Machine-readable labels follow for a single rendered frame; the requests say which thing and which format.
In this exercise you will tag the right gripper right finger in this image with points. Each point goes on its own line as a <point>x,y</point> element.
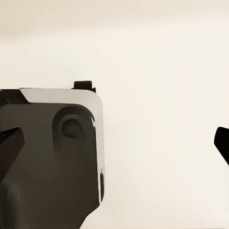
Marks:
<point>221,141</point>

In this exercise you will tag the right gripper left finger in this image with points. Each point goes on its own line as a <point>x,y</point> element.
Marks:
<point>11,143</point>

